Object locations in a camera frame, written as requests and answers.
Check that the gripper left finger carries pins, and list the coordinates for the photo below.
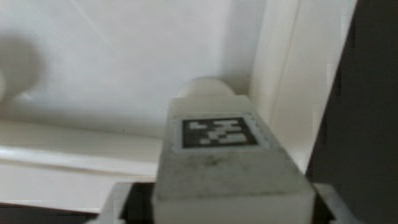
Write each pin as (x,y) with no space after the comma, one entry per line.
(129,207)

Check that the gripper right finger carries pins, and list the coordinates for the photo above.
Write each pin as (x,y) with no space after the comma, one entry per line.
(344,216)

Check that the white table leg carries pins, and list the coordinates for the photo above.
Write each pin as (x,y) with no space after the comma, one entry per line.
(228,179)

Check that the white square table top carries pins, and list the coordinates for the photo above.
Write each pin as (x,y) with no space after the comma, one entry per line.
(100,56)

